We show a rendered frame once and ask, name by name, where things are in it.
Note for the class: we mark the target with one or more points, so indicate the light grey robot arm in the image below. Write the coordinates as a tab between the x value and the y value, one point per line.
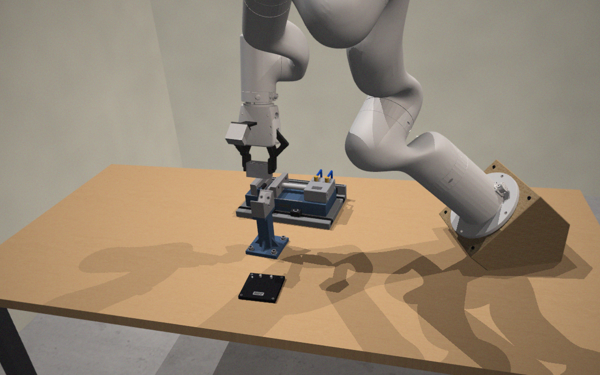
273	49

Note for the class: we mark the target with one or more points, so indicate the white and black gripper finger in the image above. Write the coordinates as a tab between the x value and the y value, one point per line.
244	152
274	152

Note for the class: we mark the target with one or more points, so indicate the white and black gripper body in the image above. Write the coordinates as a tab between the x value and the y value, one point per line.
264	134

